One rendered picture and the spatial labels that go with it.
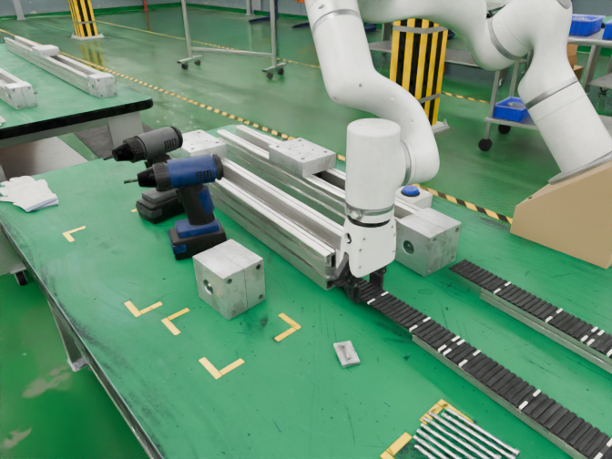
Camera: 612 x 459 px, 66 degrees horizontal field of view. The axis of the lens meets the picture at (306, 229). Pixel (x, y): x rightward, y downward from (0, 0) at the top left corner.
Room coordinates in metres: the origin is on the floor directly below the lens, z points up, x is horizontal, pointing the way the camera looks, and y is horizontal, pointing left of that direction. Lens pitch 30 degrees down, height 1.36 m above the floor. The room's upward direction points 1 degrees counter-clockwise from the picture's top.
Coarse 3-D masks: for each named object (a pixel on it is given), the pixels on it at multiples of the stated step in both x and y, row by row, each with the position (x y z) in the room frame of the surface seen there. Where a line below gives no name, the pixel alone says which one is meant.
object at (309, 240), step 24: (240, 168) 1.18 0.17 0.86; (216, 192) 1.11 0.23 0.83; (240, 192) 1.04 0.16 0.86; (264, 192) 1.06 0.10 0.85; (240, 216) 1.02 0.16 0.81; (264, 216) 0.93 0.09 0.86; (288, 216) 0.98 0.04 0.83; (312, 216) 0.91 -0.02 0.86; (264, 240) 0.93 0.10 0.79; (288, 240) 0.85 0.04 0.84; (312, 240) 0.81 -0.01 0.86; (336, 240) 0.84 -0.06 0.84; (312, 264) 0.79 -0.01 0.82; (336, 264) 0.78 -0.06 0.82
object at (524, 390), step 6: (522, 384) 0.48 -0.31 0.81; (528, 384) 0.48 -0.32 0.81; (516, 390) 0.47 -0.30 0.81; (522, 390) 0.47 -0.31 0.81; (528, 390) 0.47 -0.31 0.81; (534, 390) 0.47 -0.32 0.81; (510, 396) 0.46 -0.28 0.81; (516, 396) 0.46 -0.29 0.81; (522, 396) 0.46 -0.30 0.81; (510, 402) 0.45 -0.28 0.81; (516, 402) 0.45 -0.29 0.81
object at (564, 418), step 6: (564, 408) 0.44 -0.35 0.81; (558, 414) 0.43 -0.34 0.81; (564, 414) 0.43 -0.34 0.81; (570, 414) 0.43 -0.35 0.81; (552, 420) 0.42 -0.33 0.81; (558, 420) 0.42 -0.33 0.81; (564, 420) 0.42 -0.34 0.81; (570, 420) 0.42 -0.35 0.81; (546, 426) 0.41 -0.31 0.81; (552, 426) 0.41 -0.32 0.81; (558, 426) 0.41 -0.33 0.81; (564, 426) 0.41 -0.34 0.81; (552, 432) 0.40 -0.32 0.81; (558, 432) 0.40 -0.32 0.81
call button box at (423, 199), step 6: (396, 192) 1.07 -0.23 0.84; (402, 192) 1.07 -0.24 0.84; (420, 192) 1.07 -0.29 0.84; (426, 192) 1.07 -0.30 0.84; (402, 198) 1.04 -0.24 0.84; (408, 198) 1.04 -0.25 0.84; (414, 198) 1.04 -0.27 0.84; (420, 198) 1.04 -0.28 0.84; (426, 198) 1.05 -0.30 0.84; (432, 198) 1.06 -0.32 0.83; (414, 204) 1.02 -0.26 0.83; (420, 204) 1.03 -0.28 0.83; (426, 204) 1.05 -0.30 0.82
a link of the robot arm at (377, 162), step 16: (352, 128) 0.71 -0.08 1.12; (368, 128) 0.70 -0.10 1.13; (384, 128) 0.70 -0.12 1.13; (400, 128) 0.72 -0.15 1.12; (352, 144) 0.70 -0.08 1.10; (368, 144) 0.69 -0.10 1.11; (384, 144) 0.69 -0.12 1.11; (400, 144) 0.72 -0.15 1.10; (352, 160) 0.70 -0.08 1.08; (368, 160) 0.69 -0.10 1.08; (384, 160) 0.69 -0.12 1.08; (400, 160) 0.70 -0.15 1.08; (352, 176) 0.70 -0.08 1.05; (368, 176) 0.68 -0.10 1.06; (384, 176) 0.69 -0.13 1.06; (400, 176) 0.70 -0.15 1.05; (352, 192) 0.70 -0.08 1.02; (368, 192) 0.68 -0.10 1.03; (384, 192) 0.69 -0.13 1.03; (368, 208) 0.68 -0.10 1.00; (384, 208) 0.69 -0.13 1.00
